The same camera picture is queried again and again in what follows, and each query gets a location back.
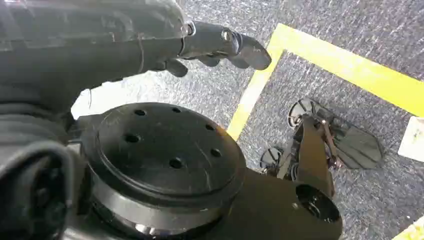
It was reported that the white flat floor plate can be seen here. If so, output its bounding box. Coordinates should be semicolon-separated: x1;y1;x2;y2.
397;115;424;164

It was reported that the black robot leg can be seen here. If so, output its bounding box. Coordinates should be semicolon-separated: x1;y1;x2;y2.
62;101;344;240

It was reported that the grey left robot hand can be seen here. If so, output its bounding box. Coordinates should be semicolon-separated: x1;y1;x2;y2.
0;0;273;114

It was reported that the yellow floor tape strip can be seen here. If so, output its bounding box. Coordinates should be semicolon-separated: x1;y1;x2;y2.
391;215;424;240

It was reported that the yellow floor tape corner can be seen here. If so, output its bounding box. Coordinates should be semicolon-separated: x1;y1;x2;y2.
226;22;424;142

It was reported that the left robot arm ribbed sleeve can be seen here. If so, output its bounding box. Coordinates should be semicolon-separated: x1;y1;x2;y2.
0;100;76;240

